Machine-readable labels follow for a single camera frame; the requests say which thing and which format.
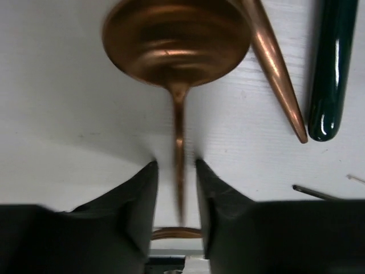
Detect black chopstick left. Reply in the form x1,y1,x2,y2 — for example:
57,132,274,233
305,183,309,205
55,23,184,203
292,185,340,200

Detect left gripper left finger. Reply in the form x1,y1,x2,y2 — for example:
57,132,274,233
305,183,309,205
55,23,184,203
1,161,159,273

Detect gold knife green handle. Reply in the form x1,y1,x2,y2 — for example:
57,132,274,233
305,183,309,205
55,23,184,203
308,1,359,142

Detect copper spoon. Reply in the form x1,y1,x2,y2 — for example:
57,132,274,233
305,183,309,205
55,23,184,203
102,1,252,225

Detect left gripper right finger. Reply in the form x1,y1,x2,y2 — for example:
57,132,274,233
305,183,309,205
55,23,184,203
196,159,364,273

